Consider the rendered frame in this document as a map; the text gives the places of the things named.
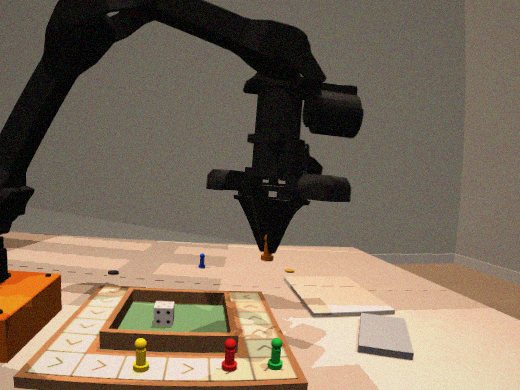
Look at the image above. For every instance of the white die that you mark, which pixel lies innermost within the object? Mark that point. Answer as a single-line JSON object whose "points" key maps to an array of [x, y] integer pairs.
{"points": [[163, 313]]}

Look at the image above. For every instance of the orange pawn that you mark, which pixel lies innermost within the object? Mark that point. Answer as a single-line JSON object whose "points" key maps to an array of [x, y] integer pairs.
{"points": [[266, 256]]}

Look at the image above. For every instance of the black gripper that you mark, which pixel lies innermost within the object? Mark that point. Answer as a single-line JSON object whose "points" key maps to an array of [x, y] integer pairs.
{"points": [[275, 156]]}

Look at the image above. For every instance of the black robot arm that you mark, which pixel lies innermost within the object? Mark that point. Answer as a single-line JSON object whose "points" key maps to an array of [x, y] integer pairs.
{"points": [[80, 32]]}

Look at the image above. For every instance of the green pawn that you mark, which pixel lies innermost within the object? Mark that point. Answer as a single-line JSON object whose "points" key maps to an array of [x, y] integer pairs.
{"points": [[274, 362]]}

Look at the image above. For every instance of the yellow game pawn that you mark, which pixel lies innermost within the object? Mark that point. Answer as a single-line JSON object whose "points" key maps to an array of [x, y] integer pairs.
{"points": [[140, 365]]}

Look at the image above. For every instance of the red pawn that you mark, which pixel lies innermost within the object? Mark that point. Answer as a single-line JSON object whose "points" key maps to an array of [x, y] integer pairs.
{"points": [[229, 364]]}

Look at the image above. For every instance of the blue game pawn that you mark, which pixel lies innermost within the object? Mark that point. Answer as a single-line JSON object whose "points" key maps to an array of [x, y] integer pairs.
{"points": [[202, 266]]}

